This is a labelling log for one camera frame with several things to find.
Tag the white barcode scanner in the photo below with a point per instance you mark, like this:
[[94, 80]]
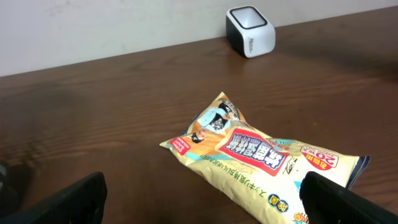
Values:
[[249, 32]]

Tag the grey plastic shopping basket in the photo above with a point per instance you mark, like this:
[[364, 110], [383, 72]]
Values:
[[10, 199]]

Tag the yellow snack bag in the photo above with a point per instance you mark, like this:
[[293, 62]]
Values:
[[260, 173]]

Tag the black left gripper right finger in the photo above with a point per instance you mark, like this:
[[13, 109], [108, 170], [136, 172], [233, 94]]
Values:
[[326, 202]]

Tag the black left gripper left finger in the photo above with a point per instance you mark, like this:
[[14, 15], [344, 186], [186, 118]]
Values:
[[79, 203]]

